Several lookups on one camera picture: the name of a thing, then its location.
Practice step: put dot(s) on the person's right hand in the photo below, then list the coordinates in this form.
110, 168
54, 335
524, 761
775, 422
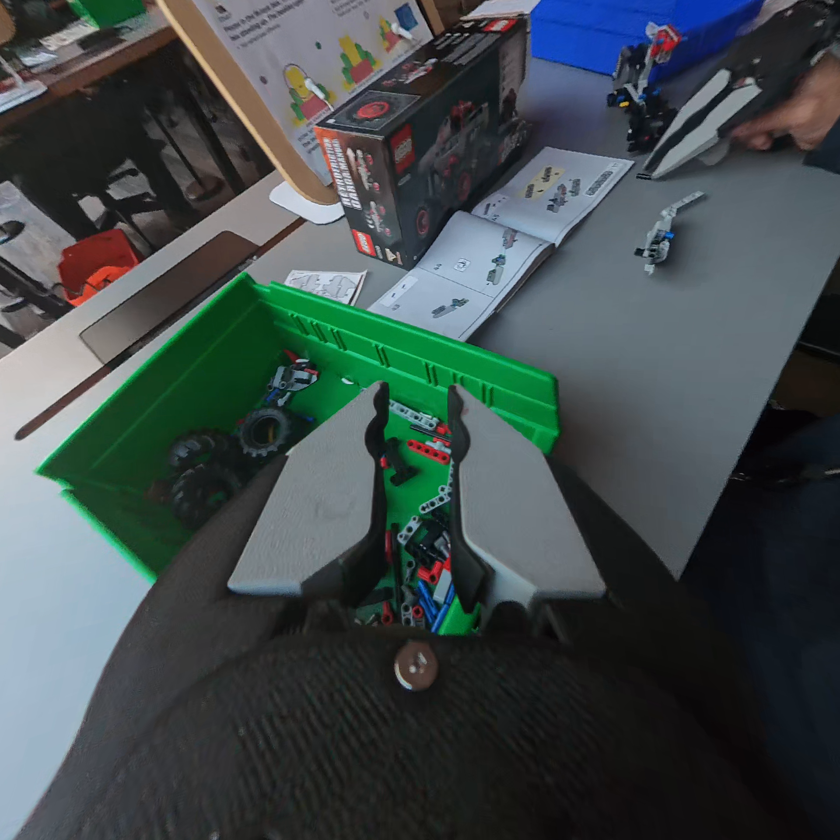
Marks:
814, 111

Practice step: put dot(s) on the blue plastic bin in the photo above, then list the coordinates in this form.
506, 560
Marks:
577, 33

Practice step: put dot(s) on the black lego set box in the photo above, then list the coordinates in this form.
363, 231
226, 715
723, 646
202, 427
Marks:
420, 144

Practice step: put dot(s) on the black red lego chassis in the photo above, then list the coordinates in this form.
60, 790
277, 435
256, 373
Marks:
646, 118

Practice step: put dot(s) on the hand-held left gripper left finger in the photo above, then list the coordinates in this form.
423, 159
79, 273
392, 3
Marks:
315, 505

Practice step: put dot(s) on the open instruction booklet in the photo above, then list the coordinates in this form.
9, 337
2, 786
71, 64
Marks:
472, 262

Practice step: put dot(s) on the white sticker sheet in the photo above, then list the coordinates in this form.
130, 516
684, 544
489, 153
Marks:
325, 285

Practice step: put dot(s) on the pile of lego pieces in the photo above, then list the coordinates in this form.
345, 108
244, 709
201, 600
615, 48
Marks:
430, 448

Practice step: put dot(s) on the person's dark blue trousers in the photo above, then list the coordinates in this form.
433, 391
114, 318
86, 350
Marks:
787, 590

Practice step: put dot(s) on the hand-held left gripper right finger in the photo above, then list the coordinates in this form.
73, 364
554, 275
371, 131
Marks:
518, 512

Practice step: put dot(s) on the wooden sign stand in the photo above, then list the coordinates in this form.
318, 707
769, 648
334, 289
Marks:
229, 79

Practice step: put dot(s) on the white poster with brick figures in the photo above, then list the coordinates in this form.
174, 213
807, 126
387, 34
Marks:
315, 59

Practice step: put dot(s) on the grey lego sub-assembly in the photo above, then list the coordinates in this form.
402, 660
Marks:
656, 243

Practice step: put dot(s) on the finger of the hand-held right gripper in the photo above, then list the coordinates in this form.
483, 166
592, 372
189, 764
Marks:
695, 105
712, 128

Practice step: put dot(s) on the small grey red lego assembly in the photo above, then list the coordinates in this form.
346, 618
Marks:
292, 377

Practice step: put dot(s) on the red plastic bin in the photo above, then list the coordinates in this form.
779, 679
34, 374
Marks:
98, 262

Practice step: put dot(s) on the wooden background table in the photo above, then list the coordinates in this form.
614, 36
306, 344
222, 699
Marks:
98, 59

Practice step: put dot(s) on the black lego tire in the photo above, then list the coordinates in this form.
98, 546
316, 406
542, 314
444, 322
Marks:
197, 492
193, 449
266, 430

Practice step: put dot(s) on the green plastic bin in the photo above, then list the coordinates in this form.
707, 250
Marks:
197, 374

